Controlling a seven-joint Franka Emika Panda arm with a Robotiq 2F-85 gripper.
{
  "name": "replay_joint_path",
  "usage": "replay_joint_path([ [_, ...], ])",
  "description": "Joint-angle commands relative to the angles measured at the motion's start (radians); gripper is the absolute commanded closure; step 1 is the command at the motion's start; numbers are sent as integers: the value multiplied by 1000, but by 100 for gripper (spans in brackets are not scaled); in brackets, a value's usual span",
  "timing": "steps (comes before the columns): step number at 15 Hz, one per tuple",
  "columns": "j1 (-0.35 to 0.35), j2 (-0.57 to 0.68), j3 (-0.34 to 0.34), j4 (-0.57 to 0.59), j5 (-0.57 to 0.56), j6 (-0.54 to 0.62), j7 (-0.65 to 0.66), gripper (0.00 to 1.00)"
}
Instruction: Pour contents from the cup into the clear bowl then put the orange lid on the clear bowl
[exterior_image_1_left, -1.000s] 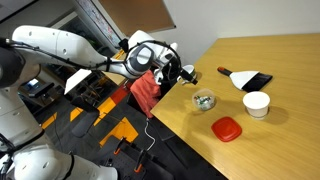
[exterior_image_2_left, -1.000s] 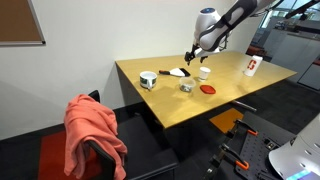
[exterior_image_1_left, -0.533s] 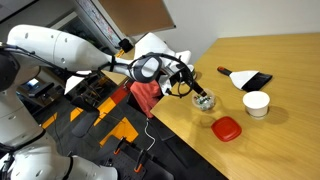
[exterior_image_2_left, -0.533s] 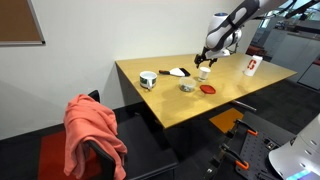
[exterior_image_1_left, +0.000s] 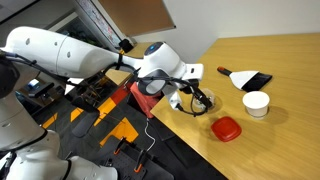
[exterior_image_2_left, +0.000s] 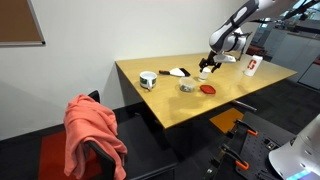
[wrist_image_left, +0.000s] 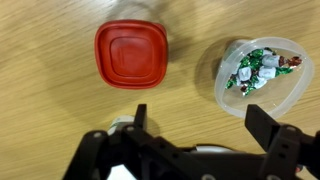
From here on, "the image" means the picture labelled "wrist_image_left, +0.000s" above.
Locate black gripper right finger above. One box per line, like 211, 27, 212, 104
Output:
244, 103, 320, 180

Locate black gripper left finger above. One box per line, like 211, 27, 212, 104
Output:
63, 103, 201, 180

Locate green white candies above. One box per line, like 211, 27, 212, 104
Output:
224, 48, 304, 97

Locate orange plastic lid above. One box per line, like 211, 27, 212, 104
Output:
94, 19, 169, 90

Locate clear plastic bowl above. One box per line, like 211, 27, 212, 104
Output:
213, 36, 315, 120

